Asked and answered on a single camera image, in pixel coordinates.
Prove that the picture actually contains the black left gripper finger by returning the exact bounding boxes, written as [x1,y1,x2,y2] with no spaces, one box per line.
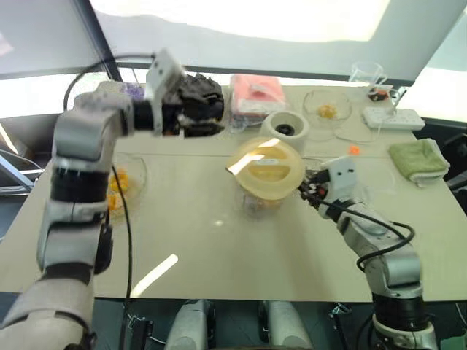
[180,90,224,109]
[183,122,225,138]

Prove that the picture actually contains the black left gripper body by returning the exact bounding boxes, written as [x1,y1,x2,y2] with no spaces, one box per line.
[161,97,191,137]

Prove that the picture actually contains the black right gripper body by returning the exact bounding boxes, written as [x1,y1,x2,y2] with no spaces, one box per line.
[308,170,332,201]

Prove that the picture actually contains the cream blender jar lid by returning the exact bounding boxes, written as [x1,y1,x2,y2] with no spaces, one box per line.
[225,137,305,200]

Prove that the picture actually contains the clear blender jar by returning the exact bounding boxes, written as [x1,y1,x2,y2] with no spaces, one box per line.
[233,156,323,220]

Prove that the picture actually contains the white blender base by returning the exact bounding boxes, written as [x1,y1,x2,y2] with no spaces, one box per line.
[261,111,311,151]

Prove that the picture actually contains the black crumpled glove pile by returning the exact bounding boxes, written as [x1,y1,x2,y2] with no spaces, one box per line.
[181,72,224,123]

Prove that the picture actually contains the purple and white bag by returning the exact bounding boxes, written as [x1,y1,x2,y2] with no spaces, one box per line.
[122,82,147,100]

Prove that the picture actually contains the pink cloths in plastic pack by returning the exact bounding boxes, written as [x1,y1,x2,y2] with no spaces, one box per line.
[229,74,291,133]

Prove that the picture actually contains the flat clear plastic lid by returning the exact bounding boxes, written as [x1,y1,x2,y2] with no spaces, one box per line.
[333,122,377,144]

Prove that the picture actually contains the large clear glass bowl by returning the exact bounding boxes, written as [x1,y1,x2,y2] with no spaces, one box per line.
[108,152,149,220]

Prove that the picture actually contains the small clear glass bowl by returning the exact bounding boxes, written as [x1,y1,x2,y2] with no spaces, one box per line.
[303,89,353,124]

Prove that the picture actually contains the white power strip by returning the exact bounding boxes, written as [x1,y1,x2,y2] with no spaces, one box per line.
[363,106,426,130]

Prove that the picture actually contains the folded green towel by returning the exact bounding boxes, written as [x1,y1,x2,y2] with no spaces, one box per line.
[388,139,451,188]

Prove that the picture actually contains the clear measuring cup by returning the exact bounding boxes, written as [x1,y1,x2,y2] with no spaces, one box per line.
[348,61,388,88]

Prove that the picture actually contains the clear plastic pitcher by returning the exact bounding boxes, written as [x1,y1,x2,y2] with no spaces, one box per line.
[368,85,408,129]

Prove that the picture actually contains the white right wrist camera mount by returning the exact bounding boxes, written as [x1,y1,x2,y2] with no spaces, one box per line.
[320,156,358,206]

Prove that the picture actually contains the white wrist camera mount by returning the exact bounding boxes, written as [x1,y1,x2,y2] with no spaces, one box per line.
[320,156,358,206]
[145,47,185,137]

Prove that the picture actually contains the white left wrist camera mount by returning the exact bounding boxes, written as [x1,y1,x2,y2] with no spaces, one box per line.
[145,47,185,137]

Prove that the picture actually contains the dark window rail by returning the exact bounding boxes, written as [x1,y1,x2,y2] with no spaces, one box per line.
[116,60,417,88]

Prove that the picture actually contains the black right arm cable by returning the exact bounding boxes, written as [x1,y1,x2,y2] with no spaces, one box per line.
[302,192,417,271]

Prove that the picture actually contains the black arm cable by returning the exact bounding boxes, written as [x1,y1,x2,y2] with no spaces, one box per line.
[63,53,158,300]
[302,192,417,271]

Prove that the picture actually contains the dark window post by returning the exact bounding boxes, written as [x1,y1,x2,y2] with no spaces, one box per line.
[74,0,123,83]

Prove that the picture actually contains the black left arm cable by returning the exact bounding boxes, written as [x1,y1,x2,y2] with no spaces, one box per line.
[63,53,158,300]

